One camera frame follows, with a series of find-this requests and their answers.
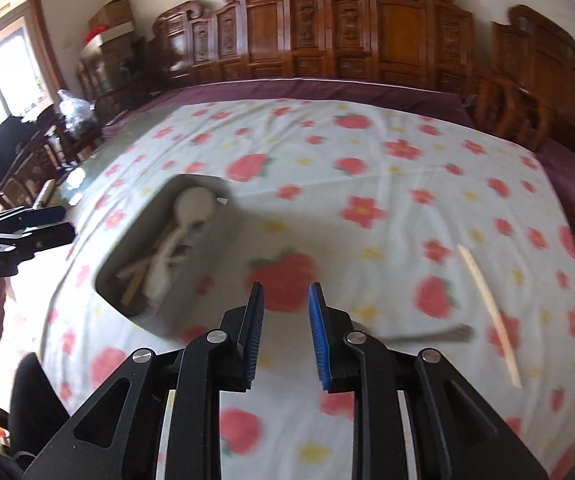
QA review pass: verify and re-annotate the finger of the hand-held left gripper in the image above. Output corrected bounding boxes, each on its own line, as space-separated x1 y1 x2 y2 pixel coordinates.
0 206 64 231
0 222 76 257

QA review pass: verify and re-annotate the wooden cabinet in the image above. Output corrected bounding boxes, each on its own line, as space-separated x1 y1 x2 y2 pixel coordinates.
76 42 149 122

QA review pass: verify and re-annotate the clear plastic bag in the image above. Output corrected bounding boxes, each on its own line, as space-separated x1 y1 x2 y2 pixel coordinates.
58 89 93 133

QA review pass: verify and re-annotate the carved wooden sofa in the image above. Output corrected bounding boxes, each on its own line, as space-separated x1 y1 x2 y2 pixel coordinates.
152 0 479 95
467 5 575 171

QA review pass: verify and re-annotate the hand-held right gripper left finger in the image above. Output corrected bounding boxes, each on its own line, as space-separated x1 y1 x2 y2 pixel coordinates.
22 281 265 480

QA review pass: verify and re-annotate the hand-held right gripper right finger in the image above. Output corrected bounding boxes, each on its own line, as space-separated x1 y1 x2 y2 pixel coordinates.
308 282 551 480

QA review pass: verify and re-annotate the wooden chair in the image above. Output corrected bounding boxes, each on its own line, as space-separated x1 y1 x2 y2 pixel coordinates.
0 125 74 207

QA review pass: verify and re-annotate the grey utensil tray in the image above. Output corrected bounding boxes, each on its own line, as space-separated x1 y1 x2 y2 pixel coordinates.
95 174 241 338

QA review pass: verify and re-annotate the cream round plastic ladle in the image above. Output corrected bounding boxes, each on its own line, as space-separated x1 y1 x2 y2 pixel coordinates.
155 187 219 266

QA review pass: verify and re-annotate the purple seat cushion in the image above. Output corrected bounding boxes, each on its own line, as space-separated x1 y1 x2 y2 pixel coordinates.
537 137 575 261
112 77 475 128

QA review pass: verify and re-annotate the floral strawberry tablecloth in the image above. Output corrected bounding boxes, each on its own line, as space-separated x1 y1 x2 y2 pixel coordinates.
42 97 575 480

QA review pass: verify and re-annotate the cardboard box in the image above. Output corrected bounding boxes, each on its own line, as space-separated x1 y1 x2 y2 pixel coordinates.
98 35 137 76
88 0 134 34

